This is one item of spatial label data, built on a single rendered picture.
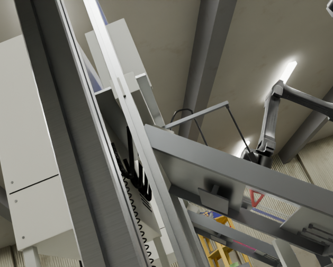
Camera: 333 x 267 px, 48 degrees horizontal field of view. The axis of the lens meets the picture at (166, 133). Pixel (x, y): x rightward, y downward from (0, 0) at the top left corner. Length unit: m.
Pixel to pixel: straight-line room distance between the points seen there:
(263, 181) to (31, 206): 0.66
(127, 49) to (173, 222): 0.68
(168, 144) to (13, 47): 0.66
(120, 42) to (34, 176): 0.58
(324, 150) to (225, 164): 10.74
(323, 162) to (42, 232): 10.79
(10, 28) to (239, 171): 3.01
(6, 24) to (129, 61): 2.45
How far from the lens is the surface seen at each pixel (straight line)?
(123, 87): 1.15
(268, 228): 1.72
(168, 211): 1.01
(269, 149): 1.58
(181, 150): 1.08
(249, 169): 1.06
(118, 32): 1.45
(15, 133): 1.26
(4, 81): 1.38
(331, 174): 11.55
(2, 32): 3.78
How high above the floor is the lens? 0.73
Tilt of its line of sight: 23 degrees up
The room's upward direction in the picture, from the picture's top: 22 degrees counter-clockwise
